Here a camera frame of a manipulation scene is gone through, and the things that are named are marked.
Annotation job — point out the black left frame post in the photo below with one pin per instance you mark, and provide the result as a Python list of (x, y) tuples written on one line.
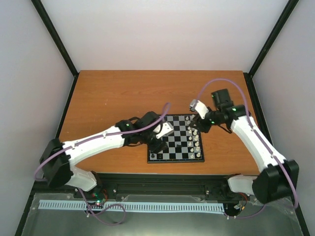
[(43, 14)]

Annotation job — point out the white slotted cable duct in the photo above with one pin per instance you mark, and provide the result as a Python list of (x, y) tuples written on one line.
[(139, 207)]

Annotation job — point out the black and white chessboard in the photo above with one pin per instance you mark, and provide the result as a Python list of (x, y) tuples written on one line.
[(184, 135)]

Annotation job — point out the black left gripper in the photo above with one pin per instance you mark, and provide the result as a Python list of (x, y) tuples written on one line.
[(158, 147)]

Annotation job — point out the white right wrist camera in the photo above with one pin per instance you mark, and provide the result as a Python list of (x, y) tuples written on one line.
[(199, 107)]

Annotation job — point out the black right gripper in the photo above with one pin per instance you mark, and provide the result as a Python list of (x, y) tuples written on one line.
[(202, 127)]

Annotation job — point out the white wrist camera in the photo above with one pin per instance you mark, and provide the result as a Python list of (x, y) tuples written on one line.
[(164, 130), (199, 107)]

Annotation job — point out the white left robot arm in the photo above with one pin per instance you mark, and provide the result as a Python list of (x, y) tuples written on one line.
[(59, 160)]

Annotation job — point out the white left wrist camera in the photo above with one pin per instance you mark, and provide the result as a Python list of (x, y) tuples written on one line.
[(164, 130)]

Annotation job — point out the black right frame post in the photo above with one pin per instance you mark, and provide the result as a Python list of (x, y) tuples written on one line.
[(273, 35)]

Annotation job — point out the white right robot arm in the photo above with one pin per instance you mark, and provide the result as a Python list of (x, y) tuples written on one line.
[(277, 177)]

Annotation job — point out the black frame post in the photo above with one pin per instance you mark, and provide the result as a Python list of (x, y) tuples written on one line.
[(43, 14), (273, 35)]

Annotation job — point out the black aluminium frame rail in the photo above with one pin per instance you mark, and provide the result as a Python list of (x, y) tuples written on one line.
[(207, 187)]

